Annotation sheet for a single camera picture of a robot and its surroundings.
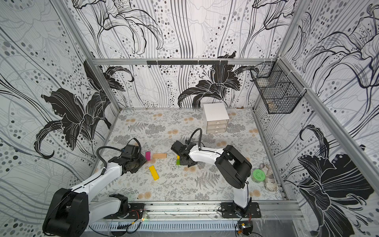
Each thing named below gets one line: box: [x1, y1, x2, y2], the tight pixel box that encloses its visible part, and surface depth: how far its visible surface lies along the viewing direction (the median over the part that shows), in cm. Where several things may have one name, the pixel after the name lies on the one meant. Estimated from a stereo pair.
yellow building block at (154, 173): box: [149, 165, 160, 181], surface depth 88 cm
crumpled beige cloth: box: [260, 163, 279, 193], surface depth 80 cm
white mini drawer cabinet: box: [203, 102, 230, 134], surface depth 100 cm
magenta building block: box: [145, 151, 152, 161], surface depth 95 cm
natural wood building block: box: [152, 153, 167, 159], surface depth 95 cm
